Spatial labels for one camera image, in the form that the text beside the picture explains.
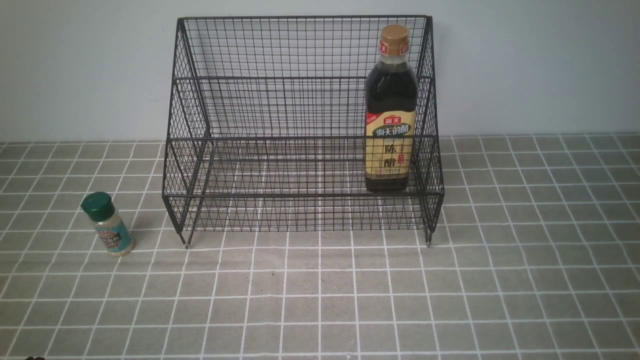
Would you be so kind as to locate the green-capped white pepper bottle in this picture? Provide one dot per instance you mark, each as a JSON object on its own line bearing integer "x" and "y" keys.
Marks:
{"x": 108, "y": 224}

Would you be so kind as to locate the dark vinegar bottle gold cap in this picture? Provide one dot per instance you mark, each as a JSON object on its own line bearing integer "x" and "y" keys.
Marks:
{"x": 391, "y": 101}

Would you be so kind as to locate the black wire mesh shelf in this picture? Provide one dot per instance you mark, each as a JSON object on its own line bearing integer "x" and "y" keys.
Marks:
{"x": 266, "y": 126}

